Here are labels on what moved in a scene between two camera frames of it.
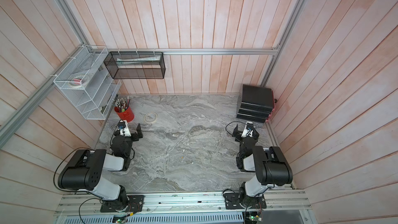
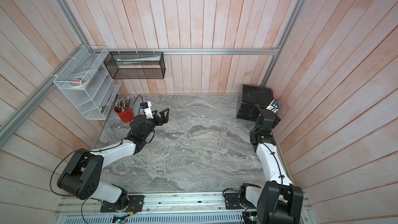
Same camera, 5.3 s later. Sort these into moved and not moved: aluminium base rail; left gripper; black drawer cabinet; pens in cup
Moved: left gripper
Not moved: black drawer cabinet; aluminium base rail; pens in cup
